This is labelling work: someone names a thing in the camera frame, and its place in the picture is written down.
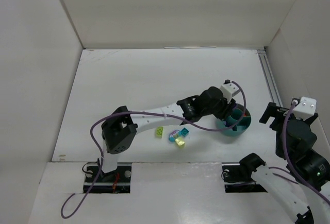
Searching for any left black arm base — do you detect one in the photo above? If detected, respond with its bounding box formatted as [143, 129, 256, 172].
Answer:
[82, 163, 132, 194]

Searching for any aluminium rail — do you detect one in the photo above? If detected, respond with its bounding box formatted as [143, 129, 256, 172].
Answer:
[257, 48, 283, 107]

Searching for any teal flower face lego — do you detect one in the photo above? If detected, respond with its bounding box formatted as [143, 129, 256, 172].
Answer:
[169, 130, 181, 143]

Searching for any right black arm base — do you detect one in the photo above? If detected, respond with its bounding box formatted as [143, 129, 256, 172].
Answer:
[221, 163, 267, 193]

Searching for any teal divided round container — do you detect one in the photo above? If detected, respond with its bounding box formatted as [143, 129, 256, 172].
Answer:
[216, 104, 252, 137]

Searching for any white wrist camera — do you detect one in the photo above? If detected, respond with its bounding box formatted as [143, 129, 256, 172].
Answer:
[292, 96, 317, 120]
[220, 80, 240, 100]

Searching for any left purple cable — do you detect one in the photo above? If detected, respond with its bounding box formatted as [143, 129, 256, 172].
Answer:
[60, 80, 246, 220]

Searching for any lime green lego brick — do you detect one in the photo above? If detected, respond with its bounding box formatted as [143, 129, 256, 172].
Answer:
[155, 127, 163, 139]

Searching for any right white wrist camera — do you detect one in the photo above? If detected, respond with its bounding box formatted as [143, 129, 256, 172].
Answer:
[292, 96, 317, 120]

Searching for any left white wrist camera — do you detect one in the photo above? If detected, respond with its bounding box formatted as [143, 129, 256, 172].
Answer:
[220, 80, 240, 100]

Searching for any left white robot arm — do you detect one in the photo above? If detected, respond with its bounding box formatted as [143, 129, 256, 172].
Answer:
[101, 83, 240, 155]

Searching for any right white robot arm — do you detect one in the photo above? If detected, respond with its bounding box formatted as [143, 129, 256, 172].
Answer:
[239, 97, 329, 223]

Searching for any pale yellow lego brick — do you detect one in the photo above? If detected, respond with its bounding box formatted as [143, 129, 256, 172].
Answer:
[175, 137, 185, 148]

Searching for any teal square lego brick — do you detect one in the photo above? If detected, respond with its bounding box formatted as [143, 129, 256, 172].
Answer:
[180, 128, 189, 137]

